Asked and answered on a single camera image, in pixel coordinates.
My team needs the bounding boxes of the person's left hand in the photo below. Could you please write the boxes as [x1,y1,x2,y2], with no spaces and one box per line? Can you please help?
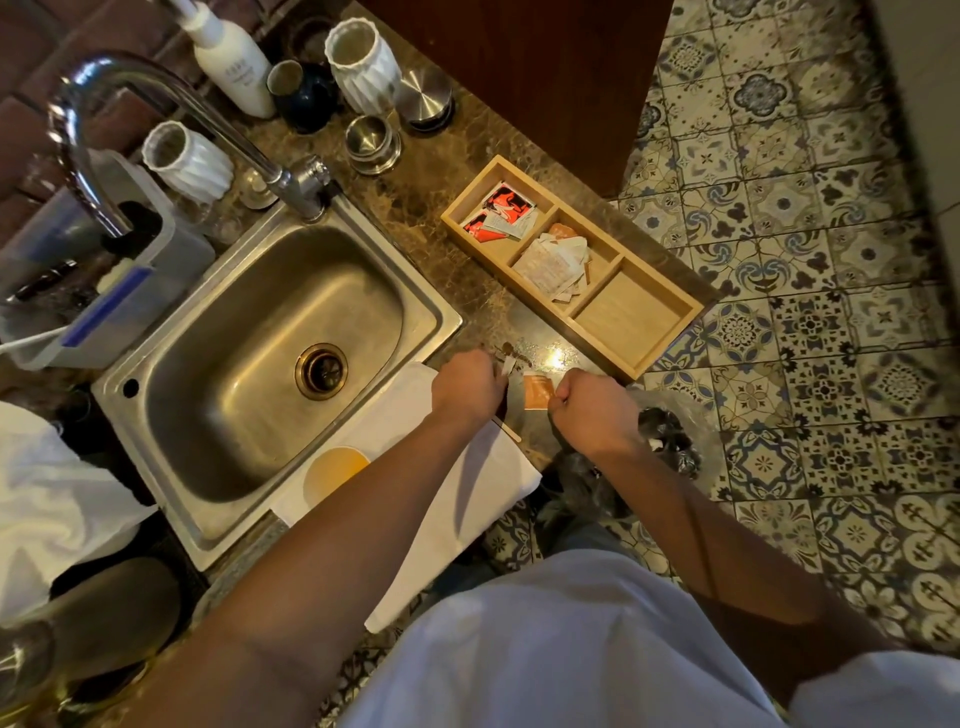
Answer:
[431,348,513,431]

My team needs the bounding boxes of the person's right hand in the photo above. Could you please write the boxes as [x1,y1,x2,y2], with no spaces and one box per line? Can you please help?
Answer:
[547,369,646,461]

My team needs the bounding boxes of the orange sachet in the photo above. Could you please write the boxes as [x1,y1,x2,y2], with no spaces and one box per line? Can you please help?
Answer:
[522,372,557,413]

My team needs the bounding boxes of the person's left forearm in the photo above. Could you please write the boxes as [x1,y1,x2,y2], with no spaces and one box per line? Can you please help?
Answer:
[112,408,498,728]

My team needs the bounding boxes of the person's right forearm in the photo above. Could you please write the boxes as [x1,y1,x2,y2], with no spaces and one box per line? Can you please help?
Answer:
[576,438,905,708]

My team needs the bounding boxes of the black bin bag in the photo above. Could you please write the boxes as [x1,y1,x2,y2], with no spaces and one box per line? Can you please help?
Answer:
[536,384,706,526]

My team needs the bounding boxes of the pile of beige sachets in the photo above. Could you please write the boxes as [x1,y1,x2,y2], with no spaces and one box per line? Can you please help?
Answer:
[511,222,594,305]

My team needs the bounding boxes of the wooden three-compartment tray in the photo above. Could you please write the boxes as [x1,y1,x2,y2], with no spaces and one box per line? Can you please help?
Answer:
[439,154,705,382]

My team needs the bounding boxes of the white cloth towel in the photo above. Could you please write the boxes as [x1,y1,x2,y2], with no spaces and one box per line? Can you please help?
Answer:
[268,361,543,636]

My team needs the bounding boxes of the pile of red sachets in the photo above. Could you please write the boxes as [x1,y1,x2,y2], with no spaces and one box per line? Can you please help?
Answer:
[462,183,540,243]

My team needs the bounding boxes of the paper cup with orange liquid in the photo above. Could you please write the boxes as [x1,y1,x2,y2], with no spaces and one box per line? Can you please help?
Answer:
[303,446,372,508]

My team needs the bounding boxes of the stainless steel sink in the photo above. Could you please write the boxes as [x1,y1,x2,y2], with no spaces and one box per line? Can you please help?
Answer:
[91,193,464,573]

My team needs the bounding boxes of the small steel cup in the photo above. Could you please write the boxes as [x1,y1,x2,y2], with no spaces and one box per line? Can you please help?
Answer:
[343,114,403,177]

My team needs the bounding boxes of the person's white shirt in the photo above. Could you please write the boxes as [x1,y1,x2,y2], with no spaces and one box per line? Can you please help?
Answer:
[336,549,960,728]

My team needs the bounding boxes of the round steel lid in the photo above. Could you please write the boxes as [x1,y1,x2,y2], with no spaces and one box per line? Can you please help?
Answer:
[393,69,457,136]

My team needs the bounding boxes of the dark wooden cabinet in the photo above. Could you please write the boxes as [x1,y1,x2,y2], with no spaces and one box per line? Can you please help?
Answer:
[358,0,676,201]

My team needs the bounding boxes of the clear drinking glass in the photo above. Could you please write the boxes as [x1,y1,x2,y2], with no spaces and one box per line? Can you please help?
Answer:
[237,166,280,211]

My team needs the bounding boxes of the white ribbed ceramic cup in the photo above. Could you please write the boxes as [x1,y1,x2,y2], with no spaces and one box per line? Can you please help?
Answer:
[141,120,235,205]
[324,16,404,117]

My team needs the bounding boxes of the dark blue mug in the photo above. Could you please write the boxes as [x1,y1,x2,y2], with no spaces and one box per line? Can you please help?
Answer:
[267,59,340,136]

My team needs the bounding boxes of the white pump bottle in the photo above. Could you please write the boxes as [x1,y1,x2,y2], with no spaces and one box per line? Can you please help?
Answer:
[166,0,277,121]

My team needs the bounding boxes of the clear plastic container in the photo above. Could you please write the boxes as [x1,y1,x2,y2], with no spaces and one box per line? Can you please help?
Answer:
[0,148,219,373]

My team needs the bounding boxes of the chrome faucet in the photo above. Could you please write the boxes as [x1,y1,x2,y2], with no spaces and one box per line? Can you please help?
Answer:
[46,50,333,240]

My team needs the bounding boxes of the crumpled white cloth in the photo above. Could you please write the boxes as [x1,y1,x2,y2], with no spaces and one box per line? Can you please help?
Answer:
[0,401,159,625]

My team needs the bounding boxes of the metal kettle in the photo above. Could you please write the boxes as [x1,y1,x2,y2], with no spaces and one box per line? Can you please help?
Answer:
[0,555,186,717]

